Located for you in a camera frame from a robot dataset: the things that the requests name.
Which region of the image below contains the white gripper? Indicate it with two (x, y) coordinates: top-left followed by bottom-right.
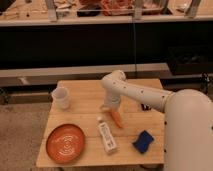
(104, 92), (120, 109)

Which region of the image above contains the orange pepper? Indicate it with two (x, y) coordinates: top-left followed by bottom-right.
(100, 106), (123, 128)

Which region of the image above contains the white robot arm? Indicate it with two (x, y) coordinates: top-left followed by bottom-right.
(101, 70), (213, 171)

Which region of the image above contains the white bottle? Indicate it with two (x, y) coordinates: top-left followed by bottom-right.
(97, 117), (117, 154)

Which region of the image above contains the wooden table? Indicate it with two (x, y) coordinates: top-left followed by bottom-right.
(45, 80), (164, 167)

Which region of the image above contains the blue sponge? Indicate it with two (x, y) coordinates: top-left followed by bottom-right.
(132, 130), (154, 153)

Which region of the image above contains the white plastic cup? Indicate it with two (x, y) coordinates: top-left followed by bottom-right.
(51, 87), (70, 109)

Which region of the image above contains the orange plate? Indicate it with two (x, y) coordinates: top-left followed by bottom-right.
(46, 124), (85, 164)

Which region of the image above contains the long background shelf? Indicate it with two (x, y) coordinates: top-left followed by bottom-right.
(0, 62), (213, 88)

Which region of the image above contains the black bin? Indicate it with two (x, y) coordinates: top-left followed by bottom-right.
(167, 45), (213, 75)

